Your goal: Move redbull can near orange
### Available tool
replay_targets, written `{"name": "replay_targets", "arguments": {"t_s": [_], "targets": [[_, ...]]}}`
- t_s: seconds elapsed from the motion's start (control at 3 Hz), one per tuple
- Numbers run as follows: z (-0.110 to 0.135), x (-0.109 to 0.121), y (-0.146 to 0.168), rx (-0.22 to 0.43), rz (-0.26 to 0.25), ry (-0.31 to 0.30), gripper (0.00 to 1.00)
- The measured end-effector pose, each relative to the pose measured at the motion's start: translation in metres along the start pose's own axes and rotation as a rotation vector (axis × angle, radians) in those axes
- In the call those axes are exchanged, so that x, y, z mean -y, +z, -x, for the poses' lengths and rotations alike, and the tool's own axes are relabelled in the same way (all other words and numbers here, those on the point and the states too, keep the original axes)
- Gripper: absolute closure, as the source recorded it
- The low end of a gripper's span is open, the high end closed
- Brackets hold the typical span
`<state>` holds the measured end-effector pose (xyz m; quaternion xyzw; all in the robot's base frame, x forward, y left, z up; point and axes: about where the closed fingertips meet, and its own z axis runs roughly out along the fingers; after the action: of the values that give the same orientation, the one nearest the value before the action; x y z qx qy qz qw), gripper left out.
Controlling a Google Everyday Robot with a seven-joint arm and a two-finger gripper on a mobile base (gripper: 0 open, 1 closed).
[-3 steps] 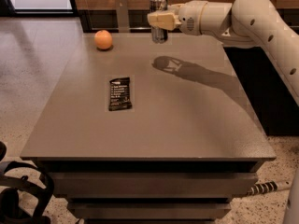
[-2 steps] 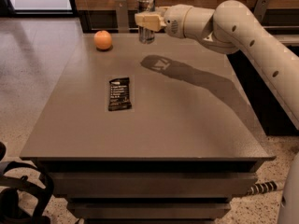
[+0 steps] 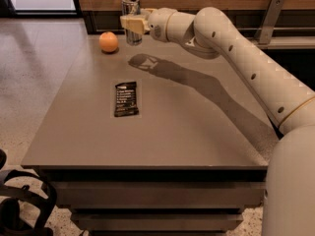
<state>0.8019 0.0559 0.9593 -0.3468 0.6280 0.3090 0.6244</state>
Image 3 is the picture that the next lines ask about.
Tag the right metal wall bracket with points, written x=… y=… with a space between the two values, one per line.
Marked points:
x=265 y=31

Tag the silver redbull can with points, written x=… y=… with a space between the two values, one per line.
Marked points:
x=131 y=37

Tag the black snack bar wrapper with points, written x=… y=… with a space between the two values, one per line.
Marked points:
x=126 y=100

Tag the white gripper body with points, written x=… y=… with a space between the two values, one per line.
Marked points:
x=157 y=24

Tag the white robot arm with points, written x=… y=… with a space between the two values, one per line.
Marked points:
x=289 y=202

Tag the orange fruit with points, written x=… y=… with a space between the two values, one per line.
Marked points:
x=108 y=42

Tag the grey drawer cabinet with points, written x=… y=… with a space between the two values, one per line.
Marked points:
x=191 y=161

